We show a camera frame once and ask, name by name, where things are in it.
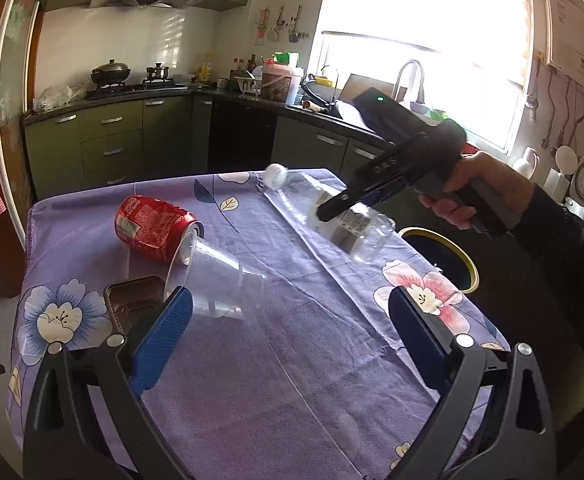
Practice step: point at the kitchen window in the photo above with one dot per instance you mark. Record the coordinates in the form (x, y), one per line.
(422, 35)

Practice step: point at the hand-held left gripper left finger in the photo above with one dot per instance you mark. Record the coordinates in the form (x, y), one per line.
(164, 340)

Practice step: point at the purple floral tablecloth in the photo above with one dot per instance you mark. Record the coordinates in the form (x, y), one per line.
(297, 360)

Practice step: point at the red soda can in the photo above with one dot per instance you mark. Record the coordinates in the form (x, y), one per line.
(146, 220)

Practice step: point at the steel pot with lid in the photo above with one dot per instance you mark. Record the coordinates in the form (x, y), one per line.
(158, 72)

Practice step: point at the brown plastic tray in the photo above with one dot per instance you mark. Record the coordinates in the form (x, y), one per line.
(131, 302)

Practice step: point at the white water heater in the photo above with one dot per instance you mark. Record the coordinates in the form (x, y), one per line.
(572, 40)

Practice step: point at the clear plastic water bottle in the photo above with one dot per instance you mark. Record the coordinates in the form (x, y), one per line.
(297, 195)

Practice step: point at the green kitchen base cabinets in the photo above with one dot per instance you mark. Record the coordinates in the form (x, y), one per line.
(111, 150)

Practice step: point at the yellow oil bottle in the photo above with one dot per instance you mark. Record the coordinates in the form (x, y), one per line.
(206, 71)

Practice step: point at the dish rack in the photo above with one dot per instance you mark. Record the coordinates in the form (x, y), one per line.
(248, 85)

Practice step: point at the person's right forearm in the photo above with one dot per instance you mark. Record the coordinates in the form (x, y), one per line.
(567, 240)

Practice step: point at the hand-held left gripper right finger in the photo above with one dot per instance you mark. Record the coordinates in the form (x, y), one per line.
(422, 340)

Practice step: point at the plastic bucket with pink lid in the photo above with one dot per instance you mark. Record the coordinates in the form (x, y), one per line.
(282, 85)

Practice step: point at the steel sink faucet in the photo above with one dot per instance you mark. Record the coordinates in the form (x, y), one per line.
(403, 72)

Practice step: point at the person's right hand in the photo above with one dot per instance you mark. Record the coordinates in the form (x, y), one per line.
(497, 170)

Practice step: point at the black wok with lid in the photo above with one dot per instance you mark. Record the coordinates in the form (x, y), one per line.
(110, 72)

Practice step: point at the gas stove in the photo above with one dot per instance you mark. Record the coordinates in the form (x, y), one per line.
(136, 89)

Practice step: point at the green plastic bag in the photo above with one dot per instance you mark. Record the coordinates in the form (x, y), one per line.
(286, 57)

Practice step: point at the dark bin with yellow rim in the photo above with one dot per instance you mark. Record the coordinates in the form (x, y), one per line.
(467, 265)

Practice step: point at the clear plastic bag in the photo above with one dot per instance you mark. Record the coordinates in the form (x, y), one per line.
(59, 97)

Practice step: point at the wooden rolling pin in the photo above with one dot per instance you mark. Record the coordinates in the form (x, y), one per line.
(314, 106)

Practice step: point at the clear plastic cup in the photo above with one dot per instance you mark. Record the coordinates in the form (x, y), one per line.
(221, 280)

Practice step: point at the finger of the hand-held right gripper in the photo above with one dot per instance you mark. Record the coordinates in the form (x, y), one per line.
(349, 235)
(339, 205)

